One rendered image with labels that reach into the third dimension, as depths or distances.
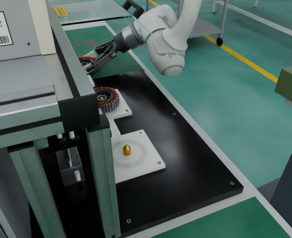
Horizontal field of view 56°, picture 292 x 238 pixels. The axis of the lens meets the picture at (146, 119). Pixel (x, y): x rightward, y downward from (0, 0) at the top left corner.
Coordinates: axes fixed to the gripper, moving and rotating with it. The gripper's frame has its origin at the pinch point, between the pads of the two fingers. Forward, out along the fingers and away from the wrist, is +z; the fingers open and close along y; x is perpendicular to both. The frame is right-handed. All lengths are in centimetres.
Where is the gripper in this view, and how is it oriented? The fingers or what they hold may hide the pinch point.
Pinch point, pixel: (84, 64)
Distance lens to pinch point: 119.0
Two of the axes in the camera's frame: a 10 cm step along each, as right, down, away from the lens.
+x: -4.9, -6.7, -5.6
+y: -0.7, -6.1, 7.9
